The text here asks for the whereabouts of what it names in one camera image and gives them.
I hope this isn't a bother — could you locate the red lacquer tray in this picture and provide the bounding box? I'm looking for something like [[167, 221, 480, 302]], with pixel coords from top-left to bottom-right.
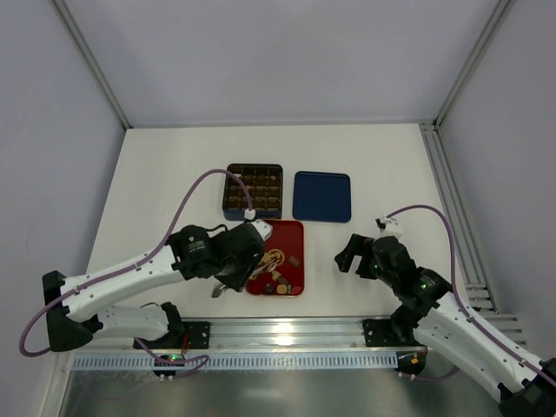
[[245, 220, 305, 297]]

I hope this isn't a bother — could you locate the dark blue box lid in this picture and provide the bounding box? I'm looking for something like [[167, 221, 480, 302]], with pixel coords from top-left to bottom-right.
[[292, 171, 352, 223]]

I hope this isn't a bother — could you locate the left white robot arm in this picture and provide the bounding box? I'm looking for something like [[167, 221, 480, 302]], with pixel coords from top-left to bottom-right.
[[43, 220, 272, 353]]

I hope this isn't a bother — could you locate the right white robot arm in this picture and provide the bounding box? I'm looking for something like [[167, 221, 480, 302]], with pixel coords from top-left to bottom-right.
[[334, 235, 555, 416]]

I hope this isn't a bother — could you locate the brown rectangular chocolate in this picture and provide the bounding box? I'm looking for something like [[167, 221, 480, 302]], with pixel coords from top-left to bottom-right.
[[288, 256, 301, 267]]

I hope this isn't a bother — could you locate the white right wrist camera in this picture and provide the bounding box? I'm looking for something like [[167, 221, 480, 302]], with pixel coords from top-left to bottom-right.
[[375, 216, 403, 239]]

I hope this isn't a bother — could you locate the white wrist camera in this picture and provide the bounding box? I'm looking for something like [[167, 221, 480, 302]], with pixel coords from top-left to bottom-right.
[[250, 219, 273, 241], [375, 216, 403, 239]]

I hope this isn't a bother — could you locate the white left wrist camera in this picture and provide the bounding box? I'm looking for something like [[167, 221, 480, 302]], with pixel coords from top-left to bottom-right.
[[250, 219, 273, 241]]

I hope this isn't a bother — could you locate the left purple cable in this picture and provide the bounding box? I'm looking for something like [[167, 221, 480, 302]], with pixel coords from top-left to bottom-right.
[[18, 168, 256, 380]]

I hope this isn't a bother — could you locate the purple cable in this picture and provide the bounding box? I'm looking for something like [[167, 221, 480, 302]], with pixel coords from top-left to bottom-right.
[[18, 168, 256, 380], [386, 203, 556, 382]]

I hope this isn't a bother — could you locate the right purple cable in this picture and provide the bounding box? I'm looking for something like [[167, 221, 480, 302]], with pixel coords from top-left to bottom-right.
[[386, 203, 556, 382]]

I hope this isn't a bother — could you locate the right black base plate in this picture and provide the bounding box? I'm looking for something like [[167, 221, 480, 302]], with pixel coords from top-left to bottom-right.
[[362, 318, 421, 348]]

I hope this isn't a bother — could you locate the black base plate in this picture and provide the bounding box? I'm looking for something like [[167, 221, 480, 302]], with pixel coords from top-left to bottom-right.
[[142, 321, 211, 350], [362, 318, 421, 348]]

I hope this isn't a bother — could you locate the aluminium front rail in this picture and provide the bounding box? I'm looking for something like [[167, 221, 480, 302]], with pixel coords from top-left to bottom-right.
[[51, 313, 520, 355]]

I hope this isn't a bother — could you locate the aluminium rail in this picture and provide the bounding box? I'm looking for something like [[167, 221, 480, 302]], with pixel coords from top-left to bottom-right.
[[51, 313, 520, 355], [419, 122, 498, 314]]

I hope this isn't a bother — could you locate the aluminium right rail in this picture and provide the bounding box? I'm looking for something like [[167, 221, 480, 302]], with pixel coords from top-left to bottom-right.
[[419, 122, 498, 314]]

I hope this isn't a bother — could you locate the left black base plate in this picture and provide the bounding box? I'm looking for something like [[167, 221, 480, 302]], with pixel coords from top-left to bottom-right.
[[142, 321, 211, 350]]

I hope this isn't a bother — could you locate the slotted grey cable duct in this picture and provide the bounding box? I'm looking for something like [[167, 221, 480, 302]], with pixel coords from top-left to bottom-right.
[[71, 351, 398, 371]]

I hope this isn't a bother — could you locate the right frame post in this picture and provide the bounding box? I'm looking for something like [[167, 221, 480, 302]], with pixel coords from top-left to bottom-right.
[[434, 0, 515, 129]]

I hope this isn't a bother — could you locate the frame post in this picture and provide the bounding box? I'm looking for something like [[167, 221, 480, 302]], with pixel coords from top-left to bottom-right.
[[50, 0, 132, 130], [434, 0, 515, 129]]

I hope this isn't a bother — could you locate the left frame post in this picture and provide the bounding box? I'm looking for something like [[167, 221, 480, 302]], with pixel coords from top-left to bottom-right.
[[50, 0, 132, 130]]

